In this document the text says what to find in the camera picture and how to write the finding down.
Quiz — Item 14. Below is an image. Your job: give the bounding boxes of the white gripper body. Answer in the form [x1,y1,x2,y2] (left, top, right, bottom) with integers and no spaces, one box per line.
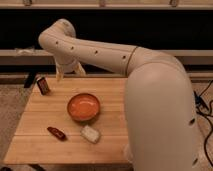
[54,55,78,73]

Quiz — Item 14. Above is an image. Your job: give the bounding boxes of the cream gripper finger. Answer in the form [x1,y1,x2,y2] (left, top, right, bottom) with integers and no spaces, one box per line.
[75,63,86,76]
[56,64,64,82]

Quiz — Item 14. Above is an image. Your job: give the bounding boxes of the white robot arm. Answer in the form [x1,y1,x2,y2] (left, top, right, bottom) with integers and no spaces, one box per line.
[38,19,201,171]

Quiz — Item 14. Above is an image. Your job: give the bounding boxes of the orange ceramic bowl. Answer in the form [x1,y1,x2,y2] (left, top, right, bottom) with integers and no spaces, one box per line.
[67,93,100,122]

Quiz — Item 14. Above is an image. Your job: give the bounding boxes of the dark red small box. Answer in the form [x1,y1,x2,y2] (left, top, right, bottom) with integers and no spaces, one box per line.
[37,77,50,95]

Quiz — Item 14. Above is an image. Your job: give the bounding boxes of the wooden table board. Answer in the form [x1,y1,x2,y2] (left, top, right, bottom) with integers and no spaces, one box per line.
[4,78,128,164]

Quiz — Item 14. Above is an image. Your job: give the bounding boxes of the white sponge block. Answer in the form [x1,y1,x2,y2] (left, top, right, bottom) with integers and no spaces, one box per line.
[81,125,101,144]

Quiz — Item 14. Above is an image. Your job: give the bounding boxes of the black cable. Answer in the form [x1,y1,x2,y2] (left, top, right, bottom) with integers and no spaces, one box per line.
[194,79,213,168]

